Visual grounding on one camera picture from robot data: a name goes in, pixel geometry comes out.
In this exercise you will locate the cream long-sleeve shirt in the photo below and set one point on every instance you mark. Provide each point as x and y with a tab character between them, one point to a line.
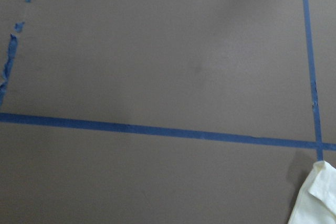
315	202

